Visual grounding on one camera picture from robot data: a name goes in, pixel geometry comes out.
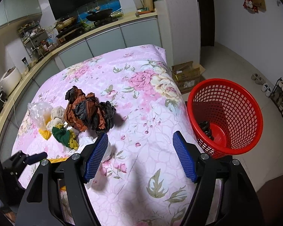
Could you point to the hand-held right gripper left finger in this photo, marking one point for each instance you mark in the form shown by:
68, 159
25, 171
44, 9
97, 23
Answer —
96, 156

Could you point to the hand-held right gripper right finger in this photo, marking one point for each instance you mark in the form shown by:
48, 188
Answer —
185, 157

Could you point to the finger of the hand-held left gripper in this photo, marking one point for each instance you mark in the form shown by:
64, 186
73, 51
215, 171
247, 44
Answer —
36, 157

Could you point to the green and yellow scouring sponge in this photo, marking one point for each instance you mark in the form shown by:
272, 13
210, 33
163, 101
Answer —
62, 136

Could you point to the black plastic scrap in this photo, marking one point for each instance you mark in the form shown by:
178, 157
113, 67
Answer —
206, 129

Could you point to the black plastic bag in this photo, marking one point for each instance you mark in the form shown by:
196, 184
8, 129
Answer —
107, 115

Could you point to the orange and black bag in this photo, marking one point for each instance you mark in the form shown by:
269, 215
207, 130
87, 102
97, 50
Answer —
72, 113

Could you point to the red plastic mesh basket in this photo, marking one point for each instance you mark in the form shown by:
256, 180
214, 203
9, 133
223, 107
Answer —
246, 113

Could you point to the crumpled white tissue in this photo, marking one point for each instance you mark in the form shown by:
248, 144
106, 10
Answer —
86, 141

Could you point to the yellow ribbed sponge cloth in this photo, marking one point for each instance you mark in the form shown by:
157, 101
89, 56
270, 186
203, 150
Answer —
45, 133

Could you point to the clear plastic bag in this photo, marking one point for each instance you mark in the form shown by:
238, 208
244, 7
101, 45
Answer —
37, 113

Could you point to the cream crumpled foam wrap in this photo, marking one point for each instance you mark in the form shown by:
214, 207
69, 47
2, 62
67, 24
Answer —
56, 116

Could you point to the pink floral blanket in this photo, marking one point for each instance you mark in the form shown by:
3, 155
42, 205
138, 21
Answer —
136, 113

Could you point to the white rice cooker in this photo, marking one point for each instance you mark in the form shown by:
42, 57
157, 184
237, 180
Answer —
10, 80

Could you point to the cardboard box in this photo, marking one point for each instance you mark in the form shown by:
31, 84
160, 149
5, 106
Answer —
186, 75

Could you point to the white shoes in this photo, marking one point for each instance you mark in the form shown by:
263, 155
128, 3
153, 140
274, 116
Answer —
267, 89

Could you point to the beige slippers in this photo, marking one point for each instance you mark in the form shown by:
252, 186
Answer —
257, 78

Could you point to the black shoe rack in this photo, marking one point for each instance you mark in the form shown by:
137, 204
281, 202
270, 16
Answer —
281, 98

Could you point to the metal kitchen rack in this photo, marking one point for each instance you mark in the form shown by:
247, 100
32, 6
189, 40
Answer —
34, 36

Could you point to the grey lower cabinets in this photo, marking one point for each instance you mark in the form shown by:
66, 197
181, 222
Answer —
132, 36

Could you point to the grey cabinets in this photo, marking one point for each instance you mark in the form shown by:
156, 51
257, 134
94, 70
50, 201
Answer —
14, 7
132, 36

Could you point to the black gas stove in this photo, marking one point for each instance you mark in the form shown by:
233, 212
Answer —
70, 31

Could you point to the beige kitchen countertop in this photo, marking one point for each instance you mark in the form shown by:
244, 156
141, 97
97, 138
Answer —
108, 27

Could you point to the frying pan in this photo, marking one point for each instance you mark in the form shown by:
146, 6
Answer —
64, 23

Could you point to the black wok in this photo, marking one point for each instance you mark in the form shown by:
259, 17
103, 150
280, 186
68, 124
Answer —
99, 14

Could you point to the grey upper cabinets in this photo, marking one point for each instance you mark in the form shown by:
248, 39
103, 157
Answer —
14, 7

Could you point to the white plastic bottle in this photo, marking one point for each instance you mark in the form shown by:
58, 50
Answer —
138, 1

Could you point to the red printed bag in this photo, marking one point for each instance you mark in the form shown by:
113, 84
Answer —
248, 3

